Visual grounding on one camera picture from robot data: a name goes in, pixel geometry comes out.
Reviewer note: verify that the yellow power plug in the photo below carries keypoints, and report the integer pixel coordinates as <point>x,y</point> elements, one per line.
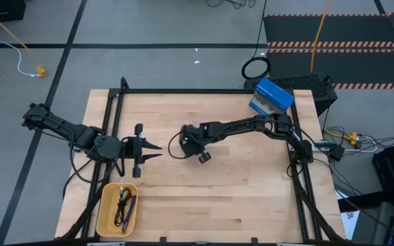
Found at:
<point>351,138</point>

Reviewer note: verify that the black aluminium table frame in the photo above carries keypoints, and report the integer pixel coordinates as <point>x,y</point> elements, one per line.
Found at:
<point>200,91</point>

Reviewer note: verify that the black mesh computer case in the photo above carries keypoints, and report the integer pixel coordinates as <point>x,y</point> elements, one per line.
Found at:
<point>310,85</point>

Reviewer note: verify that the black power adapter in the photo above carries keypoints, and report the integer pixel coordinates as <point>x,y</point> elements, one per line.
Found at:
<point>336,153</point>

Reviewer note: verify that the blue DualShock controller box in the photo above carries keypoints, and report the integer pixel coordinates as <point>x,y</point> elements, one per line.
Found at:
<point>274,95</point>

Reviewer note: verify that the yellow plastic tray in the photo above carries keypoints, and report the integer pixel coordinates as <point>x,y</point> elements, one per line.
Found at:
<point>109,212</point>

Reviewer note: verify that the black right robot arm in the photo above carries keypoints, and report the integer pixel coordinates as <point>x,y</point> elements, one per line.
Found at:
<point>248,124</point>

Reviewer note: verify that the black padded chair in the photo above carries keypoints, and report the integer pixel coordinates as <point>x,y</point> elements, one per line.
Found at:
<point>390,171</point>

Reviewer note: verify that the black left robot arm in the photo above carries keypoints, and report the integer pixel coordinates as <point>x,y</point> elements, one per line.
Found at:
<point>80,135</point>

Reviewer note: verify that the white paper sheet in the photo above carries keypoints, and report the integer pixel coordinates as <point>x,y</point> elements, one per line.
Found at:
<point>349,222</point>

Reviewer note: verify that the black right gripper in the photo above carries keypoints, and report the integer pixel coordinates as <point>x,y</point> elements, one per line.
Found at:
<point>192,140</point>

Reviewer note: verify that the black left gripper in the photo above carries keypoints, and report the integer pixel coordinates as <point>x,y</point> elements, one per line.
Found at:
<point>135,147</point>

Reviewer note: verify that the black hazard-striped floor mat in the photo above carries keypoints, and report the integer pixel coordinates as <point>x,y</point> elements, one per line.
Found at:
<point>354,65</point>

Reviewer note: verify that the grey power strip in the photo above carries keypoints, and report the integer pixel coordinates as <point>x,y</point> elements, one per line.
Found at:
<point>321,146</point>

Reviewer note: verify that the black office desk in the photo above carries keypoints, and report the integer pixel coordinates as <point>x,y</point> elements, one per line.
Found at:
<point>368,232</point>

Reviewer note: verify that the dark blue bag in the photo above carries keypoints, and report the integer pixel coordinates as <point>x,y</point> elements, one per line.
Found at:
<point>130,212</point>

